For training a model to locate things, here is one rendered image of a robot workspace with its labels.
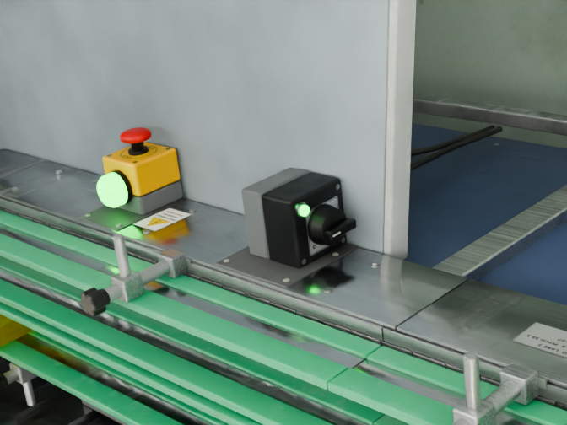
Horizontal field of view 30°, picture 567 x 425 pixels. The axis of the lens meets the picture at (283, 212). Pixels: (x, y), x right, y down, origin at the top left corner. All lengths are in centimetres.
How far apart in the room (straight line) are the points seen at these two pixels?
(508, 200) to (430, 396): 45
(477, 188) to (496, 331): 41
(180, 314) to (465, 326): 31
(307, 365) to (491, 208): 40
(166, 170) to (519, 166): 47
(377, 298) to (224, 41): 37
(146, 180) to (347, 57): 35
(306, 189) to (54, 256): 35
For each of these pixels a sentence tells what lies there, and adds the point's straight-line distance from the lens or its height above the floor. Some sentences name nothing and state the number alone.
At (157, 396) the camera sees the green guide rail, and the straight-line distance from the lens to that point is 133.
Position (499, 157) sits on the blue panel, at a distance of 148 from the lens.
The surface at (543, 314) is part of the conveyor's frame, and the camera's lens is 102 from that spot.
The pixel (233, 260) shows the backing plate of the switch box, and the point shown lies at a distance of 118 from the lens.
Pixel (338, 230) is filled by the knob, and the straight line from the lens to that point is 112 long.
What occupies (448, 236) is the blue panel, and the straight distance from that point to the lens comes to 124.
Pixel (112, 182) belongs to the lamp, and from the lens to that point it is 134.
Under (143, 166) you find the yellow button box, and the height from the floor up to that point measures 81.
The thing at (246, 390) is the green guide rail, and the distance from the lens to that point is 112.
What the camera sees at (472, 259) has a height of 71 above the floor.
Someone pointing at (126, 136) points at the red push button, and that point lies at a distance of 135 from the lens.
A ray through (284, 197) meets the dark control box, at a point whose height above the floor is 83.
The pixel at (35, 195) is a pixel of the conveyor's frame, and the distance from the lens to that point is 150.
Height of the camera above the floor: 154
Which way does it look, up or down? 39 degrees down
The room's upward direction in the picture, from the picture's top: 116 degrees counter-clockwise
